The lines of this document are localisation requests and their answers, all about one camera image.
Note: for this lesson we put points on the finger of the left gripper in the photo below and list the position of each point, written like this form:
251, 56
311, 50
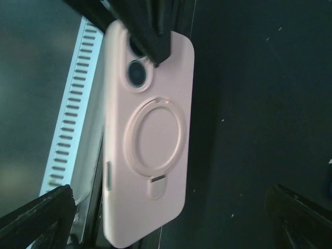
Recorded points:
148, 22

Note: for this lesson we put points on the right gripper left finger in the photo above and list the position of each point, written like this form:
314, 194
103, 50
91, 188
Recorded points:
45, 222

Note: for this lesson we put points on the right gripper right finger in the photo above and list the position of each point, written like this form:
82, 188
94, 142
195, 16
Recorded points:
296, 221

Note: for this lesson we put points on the pink cased phone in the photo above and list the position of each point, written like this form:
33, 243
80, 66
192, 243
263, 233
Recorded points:
146, 136

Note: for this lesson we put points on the light blue slotted cable duct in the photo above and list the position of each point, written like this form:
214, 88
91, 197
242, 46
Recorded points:
75, 144

